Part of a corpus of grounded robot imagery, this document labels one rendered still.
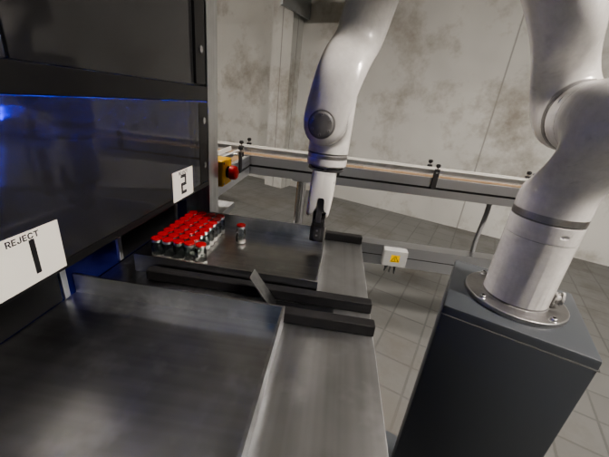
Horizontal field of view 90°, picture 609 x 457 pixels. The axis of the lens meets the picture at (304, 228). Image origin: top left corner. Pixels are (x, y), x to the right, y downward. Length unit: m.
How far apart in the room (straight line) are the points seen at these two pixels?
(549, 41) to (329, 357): 0.59
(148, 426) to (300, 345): 0.20
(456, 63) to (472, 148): 0.89
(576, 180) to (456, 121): 3.29
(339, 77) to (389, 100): 3.52
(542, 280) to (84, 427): 0.72
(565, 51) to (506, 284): 0.41
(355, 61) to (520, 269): 0.49
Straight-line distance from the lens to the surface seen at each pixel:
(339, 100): 0.55
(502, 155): 3.92
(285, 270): 0.63
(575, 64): 0.73
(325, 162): 0.63
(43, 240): 0.44
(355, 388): 0.43
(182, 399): 0.41
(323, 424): 0.40
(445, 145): 3.93
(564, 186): 0.67
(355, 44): 0.60
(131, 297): 0.57
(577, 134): 0.62
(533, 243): 0.70
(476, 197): 1.67
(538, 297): 0.75
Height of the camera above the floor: 1.20
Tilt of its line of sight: 22 degrees down
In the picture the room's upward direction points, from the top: 6 degrees clockwise
